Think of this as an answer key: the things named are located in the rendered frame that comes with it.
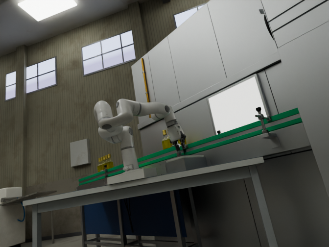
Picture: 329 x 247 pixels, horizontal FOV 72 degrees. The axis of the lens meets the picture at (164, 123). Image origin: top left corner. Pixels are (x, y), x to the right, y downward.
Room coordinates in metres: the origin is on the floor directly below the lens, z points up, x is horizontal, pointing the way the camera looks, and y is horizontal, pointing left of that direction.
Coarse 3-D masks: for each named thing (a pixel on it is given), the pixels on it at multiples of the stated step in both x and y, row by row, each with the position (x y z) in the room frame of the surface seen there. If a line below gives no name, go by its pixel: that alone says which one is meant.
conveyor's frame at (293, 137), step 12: (276, 132) 1.25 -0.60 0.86; (288, 132) 1.21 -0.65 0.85; (300, 132) 1.17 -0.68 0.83; (228, 144) 1.47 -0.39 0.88; (240, 144) 1.41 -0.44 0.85; (252, 144) 1.36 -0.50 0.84; (264, 144) 1.31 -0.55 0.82; (288, 144) 1.22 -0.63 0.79; (300, 144) 1.18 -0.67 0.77; (204, 156) 1.61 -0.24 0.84; (216, 156) 1.54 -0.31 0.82; (228, 156) 1.48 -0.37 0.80; (240, 156) 1.42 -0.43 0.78; (252, 156) 1.37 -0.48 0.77; (264, 156) 1.44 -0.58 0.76; (156, 168) 1.83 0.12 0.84
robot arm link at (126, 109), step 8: (120, 104) 1.17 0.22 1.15; (128, 104) 1.18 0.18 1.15; (136, 104) 1.22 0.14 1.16; (120, 112) 1.16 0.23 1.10; (128, 112) 1.16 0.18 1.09; (136, 112) 1.24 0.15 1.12; (104, 120) 1.15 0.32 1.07; (112, 120) 1.16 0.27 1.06; (120, 120) 1.17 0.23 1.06; (128, 120) 1.19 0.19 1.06; (104, 128) 1.19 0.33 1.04
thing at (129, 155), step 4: (128, 148) 1.46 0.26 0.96; (132, 148) 1.47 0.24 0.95; (124, 152) 1.46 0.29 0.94; (128, 152) 1.46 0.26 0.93; (132, 152) 1.47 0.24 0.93; (124, 156) 1.47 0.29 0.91; (128, 156) 1.46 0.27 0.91; (132, 156) 1.47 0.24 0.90; (136, 156) 1.50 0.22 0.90; (124, 160) 1.47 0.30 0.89; (128, 160) 1.46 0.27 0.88; (132, 160) 1.47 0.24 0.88; (136, 160) 1.49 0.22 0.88; (124, 164) 1.48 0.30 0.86; (128, 164) 1.46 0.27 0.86; (132, 164) 1.47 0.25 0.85; (136, 164) 1.48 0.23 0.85; (124, 168) 1.42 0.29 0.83; (128, 168) 1.44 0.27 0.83; (132, 168) 1.46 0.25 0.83; (136, 168) 1.48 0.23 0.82; (124, 172) 1.47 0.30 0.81
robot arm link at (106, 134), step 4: (100, 128) 1.38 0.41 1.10; (112, 128) 1.33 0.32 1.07; (116, 128) 1.35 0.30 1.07; (120, 128) 1.39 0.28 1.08; (100, 132) 1.39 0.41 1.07; (104, 132) 1.38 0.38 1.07; (108, 132) 1.37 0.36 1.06; (112, 132) 1.37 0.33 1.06; (116, 132) 1.38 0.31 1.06; (120, 132) 1.41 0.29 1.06; (100, 136) 1.41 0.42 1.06; (104, 136) 1.40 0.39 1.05; (108, 136) 1.41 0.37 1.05; (108, 140) 1.47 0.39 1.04; (112, 140) 1.49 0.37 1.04
